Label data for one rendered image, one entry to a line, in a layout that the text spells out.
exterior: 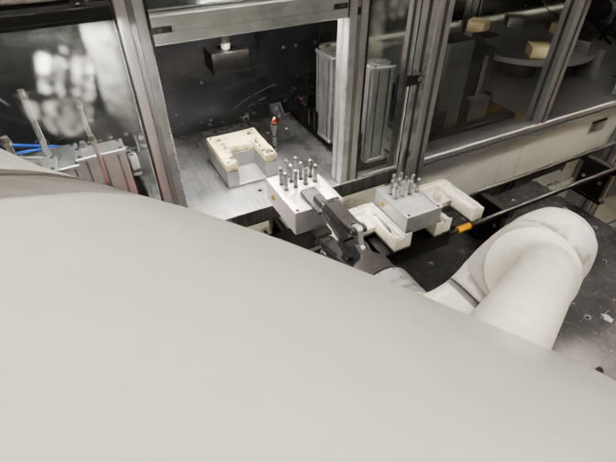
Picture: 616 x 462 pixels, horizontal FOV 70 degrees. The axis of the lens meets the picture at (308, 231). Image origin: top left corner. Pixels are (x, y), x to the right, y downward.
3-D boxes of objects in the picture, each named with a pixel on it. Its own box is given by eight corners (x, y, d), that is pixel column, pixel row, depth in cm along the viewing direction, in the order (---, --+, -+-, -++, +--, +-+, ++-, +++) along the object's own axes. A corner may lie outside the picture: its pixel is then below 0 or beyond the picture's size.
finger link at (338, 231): (347, 264, 68) (349, 259, 67) (314, 211, 74) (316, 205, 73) (368, 256, 70) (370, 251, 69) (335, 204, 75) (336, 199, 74)
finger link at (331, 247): (368, 258, 70) (368, 266, 71) (333, 233, 79) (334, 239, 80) (346, 267, 69) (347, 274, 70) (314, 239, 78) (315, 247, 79)
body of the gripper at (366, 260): (396, 297, 69) (364, 260, 76) (404, 258, 64) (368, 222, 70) (356, 313, 67) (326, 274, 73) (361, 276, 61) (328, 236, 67)
